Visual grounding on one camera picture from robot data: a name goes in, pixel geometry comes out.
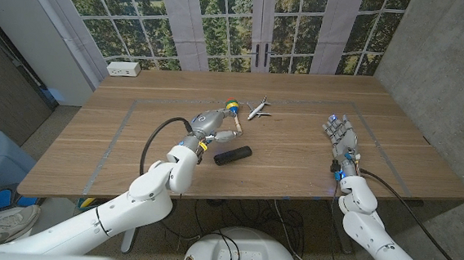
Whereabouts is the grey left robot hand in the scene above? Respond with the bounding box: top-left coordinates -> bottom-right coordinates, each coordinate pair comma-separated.
180,104 -> 245,156

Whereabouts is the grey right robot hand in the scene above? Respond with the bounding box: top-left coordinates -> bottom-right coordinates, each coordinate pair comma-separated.
319,113 -> 365,180

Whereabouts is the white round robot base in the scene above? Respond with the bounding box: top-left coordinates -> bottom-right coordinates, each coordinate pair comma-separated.
181,223 -> 301,260

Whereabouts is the colourful wooden maraca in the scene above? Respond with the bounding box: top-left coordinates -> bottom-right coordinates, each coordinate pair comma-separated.
222,97 -> 247,137

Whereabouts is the white toy airplane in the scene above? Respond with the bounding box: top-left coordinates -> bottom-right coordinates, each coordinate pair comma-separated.
244,93 -> 274,123

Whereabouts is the printed window backdrop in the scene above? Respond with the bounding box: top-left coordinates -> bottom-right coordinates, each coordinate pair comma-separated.
47,0 -> 414,88

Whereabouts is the white power strip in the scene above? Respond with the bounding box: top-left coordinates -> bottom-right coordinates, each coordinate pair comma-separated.
105,59 -> 143,78

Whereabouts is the green and yellow floor item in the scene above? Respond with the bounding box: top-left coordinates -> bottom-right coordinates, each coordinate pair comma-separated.
77,195 -> 100,211

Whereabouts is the blue and black pad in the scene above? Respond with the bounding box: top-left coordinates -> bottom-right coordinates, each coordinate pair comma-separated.
0,182 -> 43,218

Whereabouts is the white sneaker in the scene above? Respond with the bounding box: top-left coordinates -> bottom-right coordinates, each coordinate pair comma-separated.
0,201 -> 42,254

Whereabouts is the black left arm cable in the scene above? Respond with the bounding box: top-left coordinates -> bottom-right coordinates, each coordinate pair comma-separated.
138,114 -> 195,181

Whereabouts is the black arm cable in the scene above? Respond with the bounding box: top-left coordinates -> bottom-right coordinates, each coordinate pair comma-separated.
138,114 -> 195,181
353,168 -> 464,260

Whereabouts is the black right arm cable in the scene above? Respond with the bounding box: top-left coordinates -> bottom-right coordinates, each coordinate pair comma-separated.
353,168 -> 464,260

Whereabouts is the white floor cable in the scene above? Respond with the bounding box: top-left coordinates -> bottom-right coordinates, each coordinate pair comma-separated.
270,199 -> 328,260

